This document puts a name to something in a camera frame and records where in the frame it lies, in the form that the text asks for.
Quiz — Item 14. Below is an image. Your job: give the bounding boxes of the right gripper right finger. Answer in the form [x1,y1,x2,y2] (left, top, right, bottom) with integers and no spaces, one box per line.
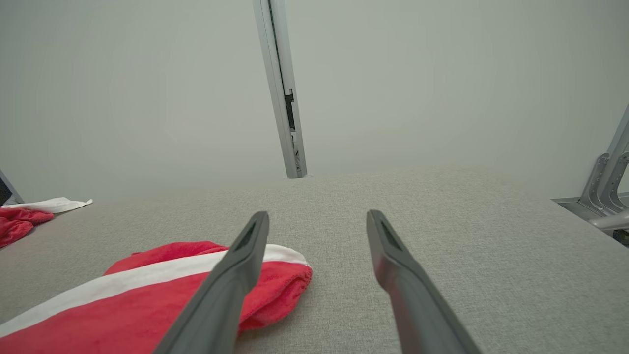
[366,210,482,354]

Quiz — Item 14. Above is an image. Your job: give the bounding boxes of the red jersey with white sleeves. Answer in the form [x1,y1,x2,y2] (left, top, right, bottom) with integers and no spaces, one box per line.
[0,197,93,249]

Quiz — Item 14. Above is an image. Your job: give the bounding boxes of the grey metal stand bracket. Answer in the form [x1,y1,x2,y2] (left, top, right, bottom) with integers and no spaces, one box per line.
[552,103,629,246]

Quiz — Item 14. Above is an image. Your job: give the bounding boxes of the red shorts with white stripe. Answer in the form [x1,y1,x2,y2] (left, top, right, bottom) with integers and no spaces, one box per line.
[0,241,313,354]

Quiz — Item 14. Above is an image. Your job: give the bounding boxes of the grey partition joint post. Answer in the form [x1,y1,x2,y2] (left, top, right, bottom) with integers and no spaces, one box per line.
[253,0,308,179]

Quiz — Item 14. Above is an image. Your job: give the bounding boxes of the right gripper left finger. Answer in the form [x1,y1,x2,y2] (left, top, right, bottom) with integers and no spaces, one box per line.
[153,211,270,354]

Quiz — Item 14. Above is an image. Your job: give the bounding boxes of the grey partition edge strip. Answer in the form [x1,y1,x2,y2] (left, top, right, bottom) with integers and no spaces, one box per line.
[0,170,24,205]

